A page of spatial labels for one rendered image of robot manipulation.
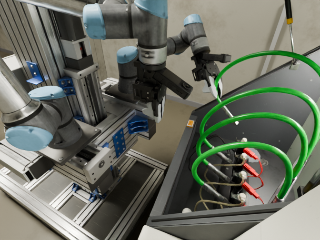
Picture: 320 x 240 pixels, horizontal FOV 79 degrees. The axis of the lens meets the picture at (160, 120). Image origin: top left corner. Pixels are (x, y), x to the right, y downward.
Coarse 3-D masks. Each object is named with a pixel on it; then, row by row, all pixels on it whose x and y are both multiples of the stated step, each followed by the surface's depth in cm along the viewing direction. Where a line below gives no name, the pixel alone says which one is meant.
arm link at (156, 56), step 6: (144, 48) 54; (162, 48) 48; (144, 54) 49; (150, 54) 49; (156, 54) 49; (162, 54) 49; (144, 60) 50; (150, 60) 49; (156, 60) 50; (162, 60) 50
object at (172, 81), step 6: (156, 72) 53; (162, 72) 53; (168, 72) 55; (156, 78) 54; (162, 78) 53; (168, 78) 53; (174, 78) 54; (180, 78) 56; (168, 84) 53; (174, 84) 53; (180, 84) 54; (186, 84) 54; (174, 90) 54; (180, 90) 53; (186, 90) 53; (180, 96) 54; (186, 96) 53
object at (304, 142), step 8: (256, 112) 47; (264, 112) 47; (224, 120) 51; (232, 120) 50; (280, 120) 46; (288, 120) 45; (216, 128) 53; (296, 128) 45; (200, 136) 57; (304, 136) 46; (200, 144) 59; (304, 144) 47; (200, 152) 61; (304, 152) 48; (304, 160) 50; (208, 168) 63; (216, 168) 63; (296, 168) 52; (224, 176) 64; (296, 176) 54
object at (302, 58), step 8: (248, 56) 65; (256, 56) 63; (288, 56) 57; (296, 56) 56; (304, 56) 55; (232, 64) 69; (312, 64) 54; (224, 72) 74; (216, 80) 77; (216, 88) 79
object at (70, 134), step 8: (72, 120) 81; (64, 128) 77; (72, 128) 80; (80, 128) 86; (56, 136) 77; (64, 136) 78; (72, 136) 80; (80, 136) 84; (56, 144) 78; (64, 144) 79
